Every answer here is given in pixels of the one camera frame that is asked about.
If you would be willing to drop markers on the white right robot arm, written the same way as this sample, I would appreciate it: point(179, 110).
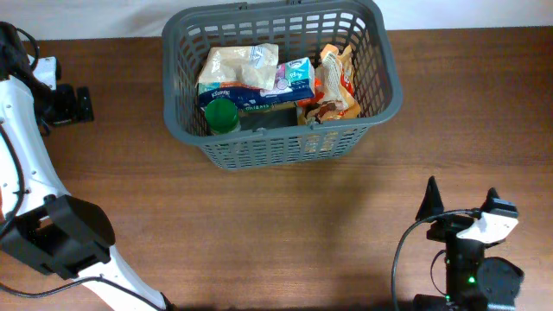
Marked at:
point(474, 281)

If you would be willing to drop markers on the green lid jar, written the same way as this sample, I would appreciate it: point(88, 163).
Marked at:
point(222, 116)

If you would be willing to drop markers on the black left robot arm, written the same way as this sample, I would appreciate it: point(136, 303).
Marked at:
point(43, 226)

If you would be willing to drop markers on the blue carton box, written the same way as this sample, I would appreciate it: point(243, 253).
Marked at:
point(294, 81)

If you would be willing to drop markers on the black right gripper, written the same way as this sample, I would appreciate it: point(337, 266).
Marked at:
point(448, 230)

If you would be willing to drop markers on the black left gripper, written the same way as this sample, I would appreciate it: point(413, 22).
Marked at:
point(73, 109)

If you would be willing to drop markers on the grey plastic basket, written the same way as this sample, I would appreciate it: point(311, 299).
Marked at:
point(300, 29)

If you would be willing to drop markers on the orange snack bag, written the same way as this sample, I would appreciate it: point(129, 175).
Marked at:
point(334, 89)

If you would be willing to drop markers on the white plastic bag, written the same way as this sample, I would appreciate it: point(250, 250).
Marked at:
point(254, 66)

